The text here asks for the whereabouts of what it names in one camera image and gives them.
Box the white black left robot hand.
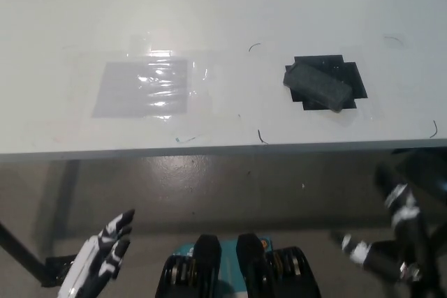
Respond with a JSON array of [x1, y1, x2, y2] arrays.
[[57, 209, 136, 298]]

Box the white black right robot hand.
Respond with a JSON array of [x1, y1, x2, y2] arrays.
[[340, 162, 441, 274]]

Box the dark grey whiteboard eraser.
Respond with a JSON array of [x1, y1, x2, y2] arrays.
[[281, 61, 353, 113]]

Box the black teal robot torso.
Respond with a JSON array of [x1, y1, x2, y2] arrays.
[[155, 232, 322, 298]]

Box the black tape marked spot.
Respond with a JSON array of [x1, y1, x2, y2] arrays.
[[284, 54, 368, 111]]

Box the black table leg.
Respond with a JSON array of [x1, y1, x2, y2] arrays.
[[0, 221, 49, 283]]

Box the clear plastic film sheet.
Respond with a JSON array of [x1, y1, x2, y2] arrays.
[[78, 34, 214, 135]]

